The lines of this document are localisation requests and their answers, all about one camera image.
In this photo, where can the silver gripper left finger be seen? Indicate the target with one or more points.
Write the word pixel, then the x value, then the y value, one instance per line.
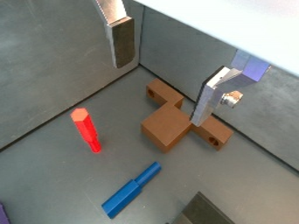
pixel 120 30

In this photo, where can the brown T-shaped block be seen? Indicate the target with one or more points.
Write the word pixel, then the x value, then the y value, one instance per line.
pixel 168 124

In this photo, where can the purple base block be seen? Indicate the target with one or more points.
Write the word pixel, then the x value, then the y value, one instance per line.
pixel 2 215

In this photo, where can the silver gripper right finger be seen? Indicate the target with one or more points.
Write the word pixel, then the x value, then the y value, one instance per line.
pixel 219 90

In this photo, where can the red hexagonal peg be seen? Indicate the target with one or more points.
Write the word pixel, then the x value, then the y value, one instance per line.
pixel 84 124

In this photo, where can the blue cylindrical peg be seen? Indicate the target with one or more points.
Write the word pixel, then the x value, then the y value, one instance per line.
pixel 129 190

